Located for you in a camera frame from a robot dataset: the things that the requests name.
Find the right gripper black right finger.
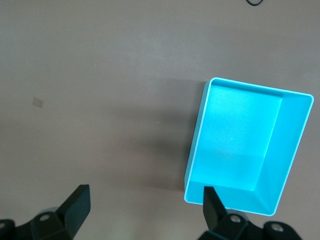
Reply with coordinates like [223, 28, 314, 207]
[198, 186, 303, 240]

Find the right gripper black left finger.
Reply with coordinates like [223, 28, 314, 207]
[0, 184, 91, 240]

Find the turquoise plastic bin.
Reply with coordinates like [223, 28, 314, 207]
[183, 76, 315, 217]

